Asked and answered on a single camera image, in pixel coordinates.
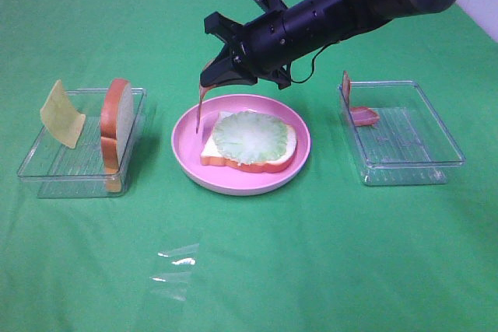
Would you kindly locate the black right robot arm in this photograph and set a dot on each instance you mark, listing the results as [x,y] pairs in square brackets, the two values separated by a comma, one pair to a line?
[348,18]

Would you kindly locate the clear tape patch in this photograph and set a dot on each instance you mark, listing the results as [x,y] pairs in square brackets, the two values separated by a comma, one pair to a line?
[174,263]

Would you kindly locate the green tablecloth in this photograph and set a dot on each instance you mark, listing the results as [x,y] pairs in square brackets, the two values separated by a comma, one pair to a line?
[322,253]

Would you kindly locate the long bacon strip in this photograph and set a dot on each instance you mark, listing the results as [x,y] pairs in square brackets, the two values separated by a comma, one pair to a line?
[202,91]

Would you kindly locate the left clear plastic tray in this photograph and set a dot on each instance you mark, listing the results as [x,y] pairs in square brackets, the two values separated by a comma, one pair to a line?
[54,170]

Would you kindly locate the pink round plate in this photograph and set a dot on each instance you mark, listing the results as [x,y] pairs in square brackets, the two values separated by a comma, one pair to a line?
[190,135]

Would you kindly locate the bread slice from tray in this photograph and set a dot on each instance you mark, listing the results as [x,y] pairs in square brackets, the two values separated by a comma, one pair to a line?
[210,156]

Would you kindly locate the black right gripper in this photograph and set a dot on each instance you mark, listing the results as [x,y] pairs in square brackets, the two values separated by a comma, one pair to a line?
[263,48]

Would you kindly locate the clear plastic tray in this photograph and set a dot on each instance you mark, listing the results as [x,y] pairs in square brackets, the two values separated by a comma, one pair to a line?
[409,145]
[54,170]

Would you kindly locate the yellow cheese slice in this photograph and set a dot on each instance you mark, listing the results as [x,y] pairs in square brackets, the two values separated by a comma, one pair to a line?
[61,118]

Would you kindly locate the green lettuce leaf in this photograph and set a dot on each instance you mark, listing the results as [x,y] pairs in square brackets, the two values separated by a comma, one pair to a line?
[249,137]

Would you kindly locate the right clear plastic tray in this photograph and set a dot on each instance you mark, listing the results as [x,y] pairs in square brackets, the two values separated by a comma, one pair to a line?
[409,145]

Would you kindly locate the bread slice in left tray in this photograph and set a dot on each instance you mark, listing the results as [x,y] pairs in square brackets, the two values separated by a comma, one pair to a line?
[116,120]

